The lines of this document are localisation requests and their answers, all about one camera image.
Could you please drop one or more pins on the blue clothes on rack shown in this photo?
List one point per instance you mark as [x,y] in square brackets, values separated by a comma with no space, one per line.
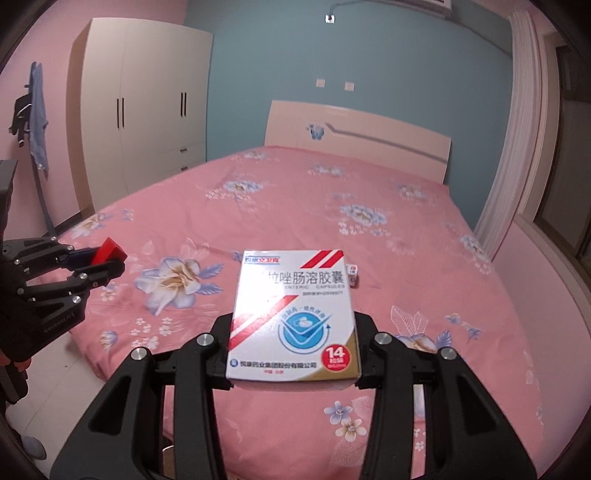
[29,120]

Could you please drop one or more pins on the white medicine box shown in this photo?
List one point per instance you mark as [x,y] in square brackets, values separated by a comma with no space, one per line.
[293,320]

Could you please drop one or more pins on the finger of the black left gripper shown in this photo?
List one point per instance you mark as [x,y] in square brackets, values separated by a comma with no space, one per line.
[33,257]
[59,297]

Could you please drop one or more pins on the small white dice box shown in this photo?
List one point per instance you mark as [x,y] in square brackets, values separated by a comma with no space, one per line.
[352,270]

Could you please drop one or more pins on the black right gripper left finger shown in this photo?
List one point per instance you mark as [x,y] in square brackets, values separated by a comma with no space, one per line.
[119,436]

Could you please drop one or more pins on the window frame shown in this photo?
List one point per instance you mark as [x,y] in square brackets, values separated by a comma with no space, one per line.
[555,207]

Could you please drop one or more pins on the cream bed headboard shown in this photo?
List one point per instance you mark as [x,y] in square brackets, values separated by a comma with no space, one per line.
[352,133]

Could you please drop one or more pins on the white air conditioner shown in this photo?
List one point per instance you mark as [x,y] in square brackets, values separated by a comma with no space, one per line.
[439,8]

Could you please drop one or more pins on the red block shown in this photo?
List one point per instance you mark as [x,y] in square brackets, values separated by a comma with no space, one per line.
[108,251]

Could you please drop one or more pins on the cream wardrobe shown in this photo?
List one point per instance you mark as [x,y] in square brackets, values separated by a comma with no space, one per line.
[136,106]

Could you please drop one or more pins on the white curtain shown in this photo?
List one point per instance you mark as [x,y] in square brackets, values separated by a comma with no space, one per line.
[520,139]

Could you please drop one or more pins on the pink floral bed sheet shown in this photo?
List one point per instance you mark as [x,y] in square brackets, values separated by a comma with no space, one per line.
[445,390]

